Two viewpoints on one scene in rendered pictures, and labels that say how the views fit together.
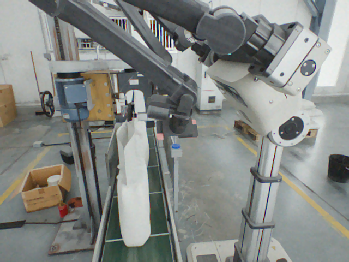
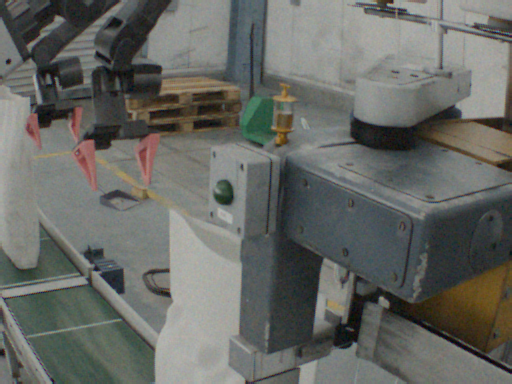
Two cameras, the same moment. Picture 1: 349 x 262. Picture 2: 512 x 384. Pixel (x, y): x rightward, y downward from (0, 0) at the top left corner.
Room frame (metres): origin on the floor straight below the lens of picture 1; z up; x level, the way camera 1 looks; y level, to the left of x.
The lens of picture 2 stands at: (2.12, -0.24, 1.53)
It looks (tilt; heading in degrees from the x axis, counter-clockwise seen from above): 18 degrees down; 153
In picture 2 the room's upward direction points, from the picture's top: 3 degrees clockwise
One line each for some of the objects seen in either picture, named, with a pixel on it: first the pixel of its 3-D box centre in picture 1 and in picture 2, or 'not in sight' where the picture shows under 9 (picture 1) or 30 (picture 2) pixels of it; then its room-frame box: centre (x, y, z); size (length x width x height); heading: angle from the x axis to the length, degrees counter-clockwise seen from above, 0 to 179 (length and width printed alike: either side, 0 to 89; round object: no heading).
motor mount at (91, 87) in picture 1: (90, 91); not in sight; (1.29, 0.51, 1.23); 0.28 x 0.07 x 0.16; 9
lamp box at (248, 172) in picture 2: not in sight; (243, 189); (1.44, 0.10, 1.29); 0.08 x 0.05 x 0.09; 9
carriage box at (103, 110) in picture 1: (88, 95); (503, 222); (1.45, 0.59, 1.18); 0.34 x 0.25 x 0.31; 99
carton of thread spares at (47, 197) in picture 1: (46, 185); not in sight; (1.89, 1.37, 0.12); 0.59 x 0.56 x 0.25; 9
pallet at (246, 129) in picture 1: (272, 127); not in sight; (3.81, -1.93, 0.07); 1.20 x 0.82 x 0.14; 101
